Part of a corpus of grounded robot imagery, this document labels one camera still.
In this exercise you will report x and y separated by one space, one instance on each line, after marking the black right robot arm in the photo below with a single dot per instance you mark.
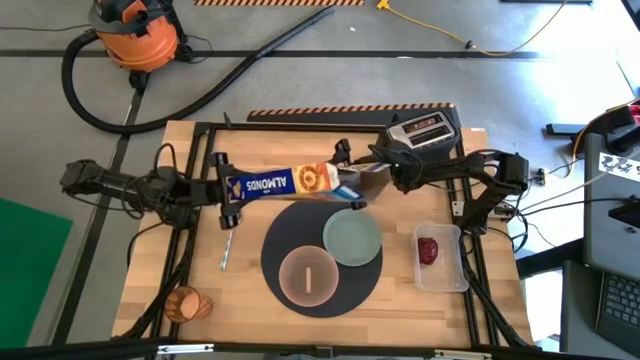
510 167

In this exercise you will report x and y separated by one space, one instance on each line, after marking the black flat floor object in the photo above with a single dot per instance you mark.
565 129

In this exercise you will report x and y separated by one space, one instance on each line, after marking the green plate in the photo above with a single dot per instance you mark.
352 237

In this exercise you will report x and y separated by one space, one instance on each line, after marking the black laptop keyboard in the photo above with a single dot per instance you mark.
622 310

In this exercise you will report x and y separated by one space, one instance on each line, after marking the orange translucent cup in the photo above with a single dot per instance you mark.
187 305

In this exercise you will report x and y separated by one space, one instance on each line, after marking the silver spoon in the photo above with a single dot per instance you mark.
226 252

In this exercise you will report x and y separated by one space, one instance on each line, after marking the grey side desk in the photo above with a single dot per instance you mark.
610 240

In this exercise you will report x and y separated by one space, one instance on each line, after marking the black aluminium table frame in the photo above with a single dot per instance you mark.
280 351

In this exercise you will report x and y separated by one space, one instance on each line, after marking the black mat with hazard stripes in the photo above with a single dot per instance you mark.
325 116

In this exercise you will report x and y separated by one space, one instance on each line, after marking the clear plastic container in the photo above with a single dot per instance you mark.
447 270

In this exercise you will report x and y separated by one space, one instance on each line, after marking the red fruit piece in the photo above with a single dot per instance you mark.
428 250

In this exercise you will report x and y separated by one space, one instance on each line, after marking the white printed marker sheet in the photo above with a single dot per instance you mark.
620 167

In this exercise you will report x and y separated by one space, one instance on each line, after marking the red and black device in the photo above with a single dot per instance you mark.
625 127

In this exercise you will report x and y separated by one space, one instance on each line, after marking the blue almond cereal box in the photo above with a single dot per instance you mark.
280 184

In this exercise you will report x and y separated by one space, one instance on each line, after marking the black and chrome toaster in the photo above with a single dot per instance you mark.
425 130

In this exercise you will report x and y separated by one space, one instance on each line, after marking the silver corner bracket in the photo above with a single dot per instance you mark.
459 208

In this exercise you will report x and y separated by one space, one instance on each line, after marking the silver metal bracket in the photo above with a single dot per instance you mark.
462 355
185 348

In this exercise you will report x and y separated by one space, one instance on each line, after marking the round dark woven placemat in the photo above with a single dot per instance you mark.
295 230

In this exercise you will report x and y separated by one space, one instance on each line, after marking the pink translucent bowl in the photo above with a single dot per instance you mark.
308 276

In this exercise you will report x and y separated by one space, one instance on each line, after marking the orange shop vacuum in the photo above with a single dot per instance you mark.
140 40

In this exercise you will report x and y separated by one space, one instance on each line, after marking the green floor mat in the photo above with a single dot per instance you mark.
25 275

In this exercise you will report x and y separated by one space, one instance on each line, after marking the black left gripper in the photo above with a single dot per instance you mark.
207 191

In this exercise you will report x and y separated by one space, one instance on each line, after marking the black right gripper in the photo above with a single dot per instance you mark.
410 167

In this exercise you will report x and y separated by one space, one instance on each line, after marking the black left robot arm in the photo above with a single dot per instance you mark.
100 177

